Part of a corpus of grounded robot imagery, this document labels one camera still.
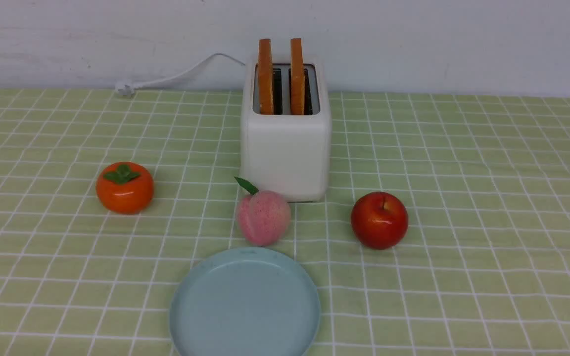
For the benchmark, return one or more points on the toast slice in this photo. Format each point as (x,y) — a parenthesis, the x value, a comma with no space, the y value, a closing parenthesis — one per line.
(297,78)
(265,78)

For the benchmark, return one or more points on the white two-slot toaster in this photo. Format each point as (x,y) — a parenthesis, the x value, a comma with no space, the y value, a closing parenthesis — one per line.
(288,154)

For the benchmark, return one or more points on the pink peach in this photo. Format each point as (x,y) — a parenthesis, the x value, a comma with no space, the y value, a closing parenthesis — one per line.
(263,216)

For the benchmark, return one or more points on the red apple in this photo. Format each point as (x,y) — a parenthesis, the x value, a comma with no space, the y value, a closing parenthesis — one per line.
(379,220)

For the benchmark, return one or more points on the light blue plate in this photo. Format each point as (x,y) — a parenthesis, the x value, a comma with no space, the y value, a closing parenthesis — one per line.
(245,302)

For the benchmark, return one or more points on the green checkered tablecloth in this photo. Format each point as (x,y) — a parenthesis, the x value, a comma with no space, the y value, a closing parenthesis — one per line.
(483,270)

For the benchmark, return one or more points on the orange persimmon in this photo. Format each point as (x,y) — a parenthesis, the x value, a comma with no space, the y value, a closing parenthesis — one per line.
(125,188)

